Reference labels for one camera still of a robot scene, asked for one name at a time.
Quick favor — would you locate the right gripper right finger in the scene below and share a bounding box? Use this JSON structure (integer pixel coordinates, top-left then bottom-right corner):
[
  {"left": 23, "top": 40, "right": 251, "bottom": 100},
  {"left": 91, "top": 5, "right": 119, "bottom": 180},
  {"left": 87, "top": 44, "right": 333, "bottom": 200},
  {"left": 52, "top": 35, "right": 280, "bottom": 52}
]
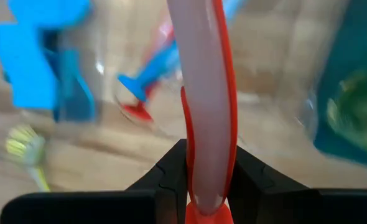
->
[{"left": 228, "top": 145, "right": 367, "bottom": 224}]

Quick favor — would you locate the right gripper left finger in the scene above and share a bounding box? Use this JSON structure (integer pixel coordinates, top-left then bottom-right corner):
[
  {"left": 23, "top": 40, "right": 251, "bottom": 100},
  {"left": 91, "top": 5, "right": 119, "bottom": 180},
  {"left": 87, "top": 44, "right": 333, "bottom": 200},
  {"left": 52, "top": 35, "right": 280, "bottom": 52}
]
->
[{"left": 0, "top": 138, "right": 189, "bottom": 224}]

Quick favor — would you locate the red and pink dish brush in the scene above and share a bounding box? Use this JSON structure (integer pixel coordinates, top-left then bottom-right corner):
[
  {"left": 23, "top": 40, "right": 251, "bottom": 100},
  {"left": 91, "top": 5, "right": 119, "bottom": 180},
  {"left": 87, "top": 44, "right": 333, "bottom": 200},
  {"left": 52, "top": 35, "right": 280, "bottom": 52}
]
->
[
  {"left": 166, "top": 0, "right": 239, "bottom": 224},
  {"left": 121, "top": 26, "right": 175, "bottom": 123}
]

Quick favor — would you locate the yellow-green dish brush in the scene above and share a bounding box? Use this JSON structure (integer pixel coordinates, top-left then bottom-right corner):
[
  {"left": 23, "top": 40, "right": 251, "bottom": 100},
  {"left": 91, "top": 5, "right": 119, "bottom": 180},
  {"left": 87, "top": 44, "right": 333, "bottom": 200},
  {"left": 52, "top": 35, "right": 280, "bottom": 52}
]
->
[{"left": 4, "top": 124, "right": 51, "bottom": 192}]

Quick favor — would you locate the blue scrub sponge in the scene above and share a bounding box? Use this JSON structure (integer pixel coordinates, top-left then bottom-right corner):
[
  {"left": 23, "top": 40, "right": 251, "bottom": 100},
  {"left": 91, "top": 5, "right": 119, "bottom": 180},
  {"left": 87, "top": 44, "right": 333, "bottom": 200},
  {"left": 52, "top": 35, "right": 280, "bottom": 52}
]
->
[
  {"left": 0, "top": 0, "right": 93, "bottom": 110},
  {"left": 43, "top": 29, "right": 96, "bottom": 123}
]

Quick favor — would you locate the small clear plastic bin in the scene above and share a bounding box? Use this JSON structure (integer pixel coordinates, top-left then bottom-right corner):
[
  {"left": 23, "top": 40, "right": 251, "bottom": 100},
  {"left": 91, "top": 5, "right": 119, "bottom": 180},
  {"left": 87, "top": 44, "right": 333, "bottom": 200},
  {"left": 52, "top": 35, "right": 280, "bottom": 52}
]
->
[{"left": 95, "top": 0, "right": 320, "bottom": 141}]

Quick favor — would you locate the large clear plastic bin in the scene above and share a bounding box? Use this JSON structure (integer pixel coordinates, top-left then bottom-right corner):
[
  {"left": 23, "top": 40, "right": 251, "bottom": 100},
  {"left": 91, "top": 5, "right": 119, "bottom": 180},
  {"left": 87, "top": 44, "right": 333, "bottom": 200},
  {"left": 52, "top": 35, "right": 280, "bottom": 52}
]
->
[{"left": 0, "top": 0, "right": 102, "bottom": 125}]

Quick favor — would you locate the teal plastic bin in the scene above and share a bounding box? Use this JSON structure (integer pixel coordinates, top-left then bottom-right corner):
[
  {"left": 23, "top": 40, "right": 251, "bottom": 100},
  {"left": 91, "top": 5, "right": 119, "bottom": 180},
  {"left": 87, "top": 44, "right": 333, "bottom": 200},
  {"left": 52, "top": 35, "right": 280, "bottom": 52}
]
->
[{"left": 313, "top": 0, "right": 367, "bottom": 169}]

